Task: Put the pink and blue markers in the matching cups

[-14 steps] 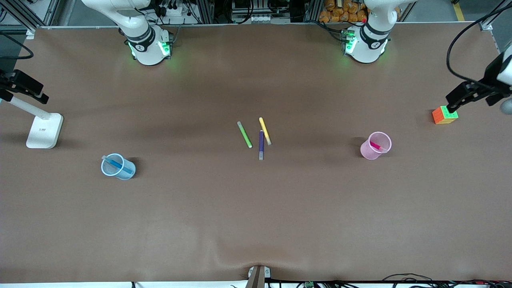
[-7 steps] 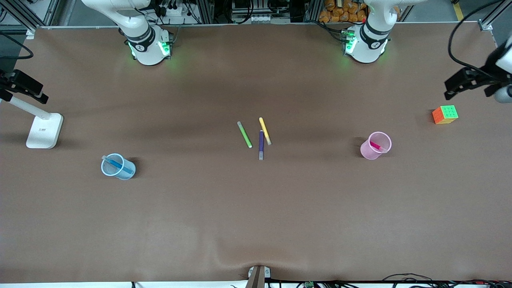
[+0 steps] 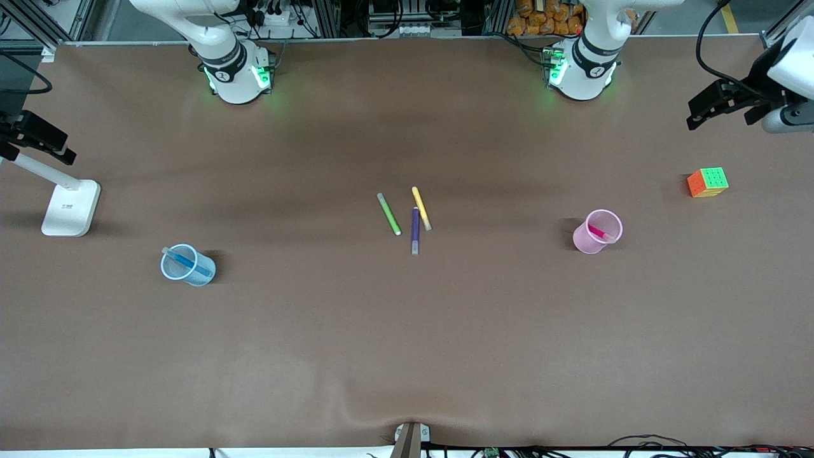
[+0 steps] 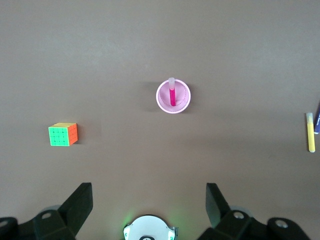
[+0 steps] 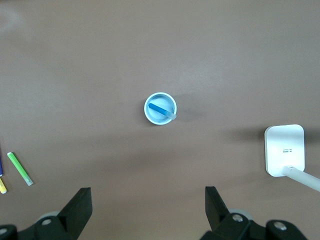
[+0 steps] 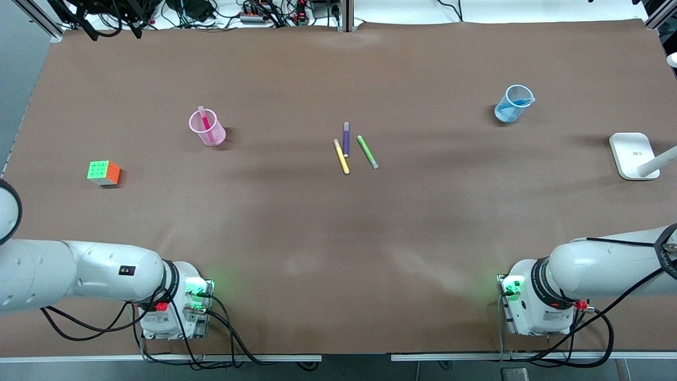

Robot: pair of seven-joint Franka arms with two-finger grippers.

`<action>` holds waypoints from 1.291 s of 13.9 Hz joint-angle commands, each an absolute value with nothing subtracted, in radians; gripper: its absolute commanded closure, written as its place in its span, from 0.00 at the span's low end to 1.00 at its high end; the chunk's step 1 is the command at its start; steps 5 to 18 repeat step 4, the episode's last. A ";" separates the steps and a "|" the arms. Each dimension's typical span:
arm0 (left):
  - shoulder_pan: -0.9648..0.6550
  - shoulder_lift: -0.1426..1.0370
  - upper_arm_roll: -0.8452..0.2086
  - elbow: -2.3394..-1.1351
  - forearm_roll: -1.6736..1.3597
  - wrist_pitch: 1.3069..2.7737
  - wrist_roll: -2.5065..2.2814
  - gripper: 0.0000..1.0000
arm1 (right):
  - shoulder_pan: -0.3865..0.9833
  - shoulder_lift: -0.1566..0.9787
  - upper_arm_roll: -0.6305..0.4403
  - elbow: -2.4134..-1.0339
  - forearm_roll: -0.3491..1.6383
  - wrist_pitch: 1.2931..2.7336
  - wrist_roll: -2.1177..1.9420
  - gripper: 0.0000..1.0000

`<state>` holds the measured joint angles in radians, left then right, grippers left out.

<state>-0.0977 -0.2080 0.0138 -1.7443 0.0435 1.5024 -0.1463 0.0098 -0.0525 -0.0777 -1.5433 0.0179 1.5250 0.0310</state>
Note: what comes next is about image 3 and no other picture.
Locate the colourful puzzle cube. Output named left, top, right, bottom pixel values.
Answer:
left=687, top=167, right=730, bottom=198

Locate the pink mesh cup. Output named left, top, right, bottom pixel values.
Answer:
left=572, top=209, right=624, bottom=255

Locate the black base cable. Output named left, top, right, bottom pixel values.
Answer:
left=496, top=32, right=554, bottom=67

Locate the green marker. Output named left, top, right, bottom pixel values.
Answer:
left=376, top=193, right=403, bottom=237

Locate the orange snack bags pile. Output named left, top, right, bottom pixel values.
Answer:
left=507, top=0, right=584, bottom=37

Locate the blue mesh cup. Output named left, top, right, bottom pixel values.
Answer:
left=160, top=244, right=217, bottom=287

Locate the yellow marker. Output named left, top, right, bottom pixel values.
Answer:
left=411, top=186, right=433, bottom=232

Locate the white desk lamp stand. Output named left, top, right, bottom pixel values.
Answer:
left=0, top=151, right=101, bottom=237

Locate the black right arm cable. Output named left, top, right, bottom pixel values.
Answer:
left=0, top=51, right=53, bottom=96

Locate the blue marker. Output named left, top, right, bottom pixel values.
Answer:
left=162, top=247, right=212, bottom=279

